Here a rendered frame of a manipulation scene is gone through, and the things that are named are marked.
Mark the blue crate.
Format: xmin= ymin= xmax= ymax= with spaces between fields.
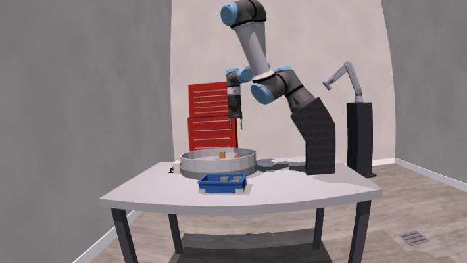
xmin=197 ymin=174 xmax=247 ymax=193

